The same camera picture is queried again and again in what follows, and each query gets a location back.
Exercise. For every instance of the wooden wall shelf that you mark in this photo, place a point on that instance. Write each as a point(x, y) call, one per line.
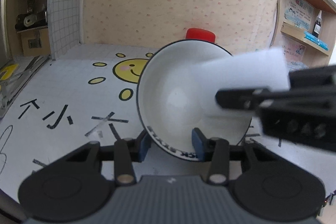
point(297, 34)

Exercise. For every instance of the left wooden shelf unit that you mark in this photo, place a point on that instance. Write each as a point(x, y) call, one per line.
point(26, 28)

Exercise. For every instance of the white sponge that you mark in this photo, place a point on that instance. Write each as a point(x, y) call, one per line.
point(260, 69)

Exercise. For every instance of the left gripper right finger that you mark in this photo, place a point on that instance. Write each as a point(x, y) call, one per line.
point(217, 152)

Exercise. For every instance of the yellow enamel bowl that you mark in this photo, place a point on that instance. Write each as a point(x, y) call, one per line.
point(169, 103)

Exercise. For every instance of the dark dropper bottle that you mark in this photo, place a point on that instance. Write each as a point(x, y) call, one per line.
point(317, 25)

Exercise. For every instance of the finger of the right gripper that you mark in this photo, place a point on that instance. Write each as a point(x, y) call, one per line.
point(245, 98)

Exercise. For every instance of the cartoon sticker lower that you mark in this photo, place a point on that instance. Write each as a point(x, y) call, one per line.
point(293, 51)

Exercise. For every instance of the cartoon poster upper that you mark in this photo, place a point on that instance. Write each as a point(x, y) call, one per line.
point(298, 13)

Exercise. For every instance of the red cylindrical speaker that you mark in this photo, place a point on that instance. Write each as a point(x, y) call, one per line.
point(200, 34)

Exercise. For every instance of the blue books on shelf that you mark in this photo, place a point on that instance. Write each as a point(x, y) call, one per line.
point(315, 40)

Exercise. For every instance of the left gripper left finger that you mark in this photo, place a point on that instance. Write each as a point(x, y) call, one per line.
point(127, 151)

